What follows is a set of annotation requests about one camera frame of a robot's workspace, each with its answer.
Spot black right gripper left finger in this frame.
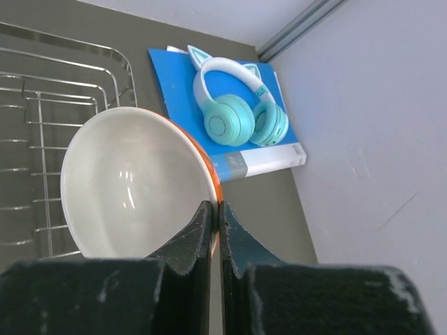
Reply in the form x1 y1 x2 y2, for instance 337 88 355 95
148 201 213 334

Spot teal cat-ear headphones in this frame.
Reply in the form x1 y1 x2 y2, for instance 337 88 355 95
187 45 289 147

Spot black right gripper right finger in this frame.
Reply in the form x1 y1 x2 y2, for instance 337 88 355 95
219 201 290 334

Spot metal wire dish rack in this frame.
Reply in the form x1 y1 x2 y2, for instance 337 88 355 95
1 23 137 267

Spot white and orange bowl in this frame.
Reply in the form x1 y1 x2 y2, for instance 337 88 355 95
60 107 223 258

